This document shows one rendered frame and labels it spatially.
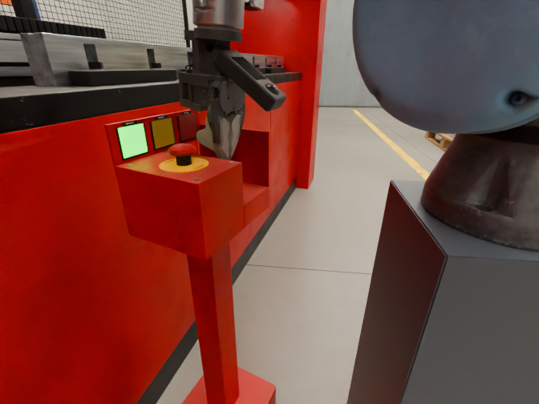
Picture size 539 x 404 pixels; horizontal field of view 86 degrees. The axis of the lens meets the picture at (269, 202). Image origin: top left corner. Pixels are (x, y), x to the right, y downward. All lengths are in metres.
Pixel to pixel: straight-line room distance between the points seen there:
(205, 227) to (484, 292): 0.31
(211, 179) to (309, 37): 1.91
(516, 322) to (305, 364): 0.85
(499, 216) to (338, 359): 0.92
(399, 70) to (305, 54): 2.05
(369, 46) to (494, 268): 0.21
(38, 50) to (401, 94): 0.69
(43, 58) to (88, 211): 0.31
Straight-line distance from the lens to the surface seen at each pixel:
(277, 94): 0.46
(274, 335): 1.20
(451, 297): 0.31
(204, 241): 0.42
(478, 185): 0.32
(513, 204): 0.32
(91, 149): 0.64
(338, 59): 7.72
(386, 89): 0.20
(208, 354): 0.75
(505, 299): 0.33
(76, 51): 0.80
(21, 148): 0.57
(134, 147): 0.50
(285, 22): 2.28
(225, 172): 0.42
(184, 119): 0.57
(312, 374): 1.12
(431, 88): 0.18
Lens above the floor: 0.92
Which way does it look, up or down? 25 degrees down
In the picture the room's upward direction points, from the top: straight up
